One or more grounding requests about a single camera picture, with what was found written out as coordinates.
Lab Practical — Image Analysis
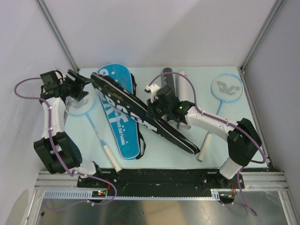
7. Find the black shuttlecock tube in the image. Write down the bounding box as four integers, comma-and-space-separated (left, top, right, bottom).
161, 67, 176, 124

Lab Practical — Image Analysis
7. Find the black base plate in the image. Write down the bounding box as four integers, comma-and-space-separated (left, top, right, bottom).
77, 168, 245, 198

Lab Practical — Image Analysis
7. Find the aluminium frame rail front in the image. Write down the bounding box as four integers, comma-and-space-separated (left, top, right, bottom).
34, 171, 289, 201

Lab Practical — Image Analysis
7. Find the left circuit board with wires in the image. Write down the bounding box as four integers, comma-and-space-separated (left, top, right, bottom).
91, 184, 111, 198

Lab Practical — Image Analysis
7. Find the blue racket bag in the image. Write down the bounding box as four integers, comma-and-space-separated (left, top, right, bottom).
97, 63, 146, 160

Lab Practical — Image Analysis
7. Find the black racket bag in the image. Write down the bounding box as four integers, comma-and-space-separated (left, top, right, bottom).
90, 72, 200, 155

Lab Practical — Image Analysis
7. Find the left frame post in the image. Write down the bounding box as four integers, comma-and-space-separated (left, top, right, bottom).
35, 0, 80, 72

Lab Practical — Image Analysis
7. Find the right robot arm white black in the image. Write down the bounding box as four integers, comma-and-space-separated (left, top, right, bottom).
145, 84, 261, 188

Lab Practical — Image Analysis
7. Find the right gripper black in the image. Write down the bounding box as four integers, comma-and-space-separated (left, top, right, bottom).
147, 95, 171, 120

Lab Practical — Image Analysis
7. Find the light blue racket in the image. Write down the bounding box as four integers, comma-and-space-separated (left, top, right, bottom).
65, 91, 122, 173
196, 73, 244, 162

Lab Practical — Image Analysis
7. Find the circuit board with wires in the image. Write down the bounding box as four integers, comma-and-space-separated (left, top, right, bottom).
219, 183, 237, 206
91, 184, 111, 198

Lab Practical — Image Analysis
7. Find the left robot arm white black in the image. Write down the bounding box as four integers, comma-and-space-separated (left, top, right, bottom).
33, 69, 104, 187

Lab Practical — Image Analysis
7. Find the white shuttlecock tube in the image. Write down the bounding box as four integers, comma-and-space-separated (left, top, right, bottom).
176, 76, 191, 130

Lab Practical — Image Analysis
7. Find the frame post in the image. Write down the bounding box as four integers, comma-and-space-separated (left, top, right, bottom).
240, 0, 285, 73
35, 0, 80, 72

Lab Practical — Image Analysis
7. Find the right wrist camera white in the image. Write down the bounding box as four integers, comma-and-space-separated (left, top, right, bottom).
144, 84, 160, 103

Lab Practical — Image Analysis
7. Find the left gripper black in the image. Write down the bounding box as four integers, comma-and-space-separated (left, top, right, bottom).
59, 70, 94, 102

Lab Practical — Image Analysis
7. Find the right circuit board with wires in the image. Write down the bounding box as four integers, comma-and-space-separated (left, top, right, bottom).
219, 183, 237, 206

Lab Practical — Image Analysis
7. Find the right frame post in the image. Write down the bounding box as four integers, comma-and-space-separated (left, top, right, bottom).
240, 0, 285, 73

